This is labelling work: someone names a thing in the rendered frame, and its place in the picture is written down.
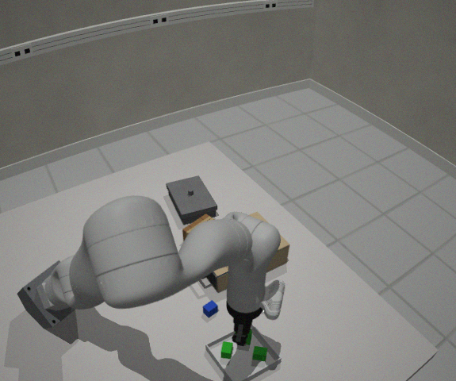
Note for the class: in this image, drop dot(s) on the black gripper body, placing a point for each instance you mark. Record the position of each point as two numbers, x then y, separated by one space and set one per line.
243 318

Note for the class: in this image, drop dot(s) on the brown cardboard box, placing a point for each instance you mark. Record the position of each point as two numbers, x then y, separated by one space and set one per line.
187 229

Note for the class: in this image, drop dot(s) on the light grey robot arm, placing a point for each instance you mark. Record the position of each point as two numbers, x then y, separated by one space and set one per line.
135 260

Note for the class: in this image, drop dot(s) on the blue block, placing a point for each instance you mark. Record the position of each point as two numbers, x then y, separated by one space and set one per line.
210 309

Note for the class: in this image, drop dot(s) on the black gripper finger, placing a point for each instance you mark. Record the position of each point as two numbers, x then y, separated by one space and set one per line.
240 335

